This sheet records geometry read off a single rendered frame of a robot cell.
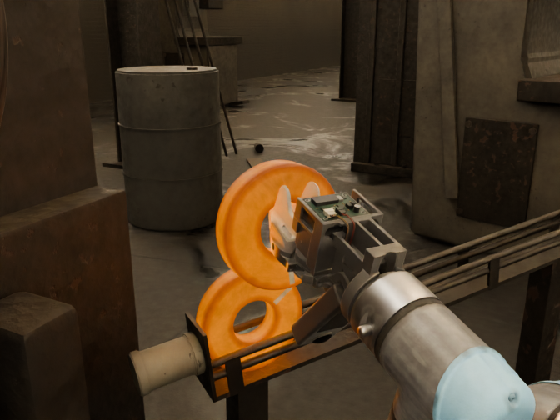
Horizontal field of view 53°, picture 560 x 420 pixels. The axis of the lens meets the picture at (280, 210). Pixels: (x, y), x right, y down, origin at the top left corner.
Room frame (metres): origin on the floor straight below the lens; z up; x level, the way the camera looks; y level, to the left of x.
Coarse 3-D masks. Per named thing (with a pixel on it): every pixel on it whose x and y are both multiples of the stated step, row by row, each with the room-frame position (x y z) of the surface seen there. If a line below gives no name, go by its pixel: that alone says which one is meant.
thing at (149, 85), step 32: (128, 96) 3.07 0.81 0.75; (160, 96) 3.01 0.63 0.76; (192, 96) 3.07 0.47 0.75; (128, 128) 3.07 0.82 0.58; (160, 128) 3.01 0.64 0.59; (192, 128) 3.06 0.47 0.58; (128, 160) 3.10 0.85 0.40; (160, 160) 3.01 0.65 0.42; (192, 160) 3.06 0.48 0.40; (128, 192) 3.13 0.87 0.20; (160, 192) 3.02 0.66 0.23; (192, 192) 3.06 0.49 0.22; (160, 224) 3.02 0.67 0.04; (192, 224) 3.05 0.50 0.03
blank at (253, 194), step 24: (264, 168) 0.63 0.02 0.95; (288, 168) 0.64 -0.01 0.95; (312, 168) 0.66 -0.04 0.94; (240, 192) 0.61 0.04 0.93; (264, 192) 0.62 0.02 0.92; (240, 216) 0.61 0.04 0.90; (264, 216) 0.62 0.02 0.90; (240, 240) 0.60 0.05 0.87; (240, 264) 0.60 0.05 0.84; (264, 264) 0.62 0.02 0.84; (264, 288) 0.62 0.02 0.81
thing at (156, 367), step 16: (192, 336) 0.68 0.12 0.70; (144, 352) 0.66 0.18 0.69; (160, 352) 0.66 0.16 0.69; (176, 352) 0.66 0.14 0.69; (192, 352) 0.66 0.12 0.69; (144, 368) 0.63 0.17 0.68; (160, 368) 0.64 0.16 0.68; (176, 368) 0.65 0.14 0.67; (192, 368) 0.66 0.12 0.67; (144, 384) 0.62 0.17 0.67; (160, 384) 0.64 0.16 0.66
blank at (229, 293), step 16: (208, 288) 0.71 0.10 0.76; (224, 288) 0.69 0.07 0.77; (240, 288) 0.70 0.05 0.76; (256, 288) 0.71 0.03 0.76; (288, 288) 0.74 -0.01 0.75; (208, 304) 0.69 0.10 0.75; (224, 304) 0.69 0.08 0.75; (240, 304) 0.70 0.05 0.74; (272, 304) 0.73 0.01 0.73; (288, 304) 0.74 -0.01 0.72; (208, 320) 0.68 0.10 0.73; (224, 320) 0.69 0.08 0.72; (272, 320) 0.73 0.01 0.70; (288, 320) 0.74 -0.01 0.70; (208, 336) 0.68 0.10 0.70; (224, 336) 0.69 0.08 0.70; (240, 336) 0.73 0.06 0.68; (256, 336) 0.73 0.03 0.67; (272, 336) 0.73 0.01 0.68; (224, 352) 0.69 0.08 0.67; (256, 352) 0.71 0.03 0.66; (256, 368) 0.71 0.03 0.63
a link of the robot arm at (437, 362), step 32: (416, 320) 0.40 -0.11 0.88; (448, 320) 0.40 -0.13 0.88; (384, 352) 0.41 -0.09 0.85; (416, 352) 0.38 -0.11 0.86; (448, 352) 0.37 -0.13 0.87; (480, 352) 0.37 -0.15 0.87; (416, 384) 0.37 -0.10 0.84; (448, 384) 0.35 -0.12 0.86; (480, 384) 0.34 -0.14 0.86; (512, 384) 0.35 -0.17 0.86; (416, 416) 0.37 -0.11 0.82; (448, 416) 0.34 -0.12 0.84; (480, 416) 0.33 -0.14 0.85; (512, 416) 0.34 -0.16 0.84
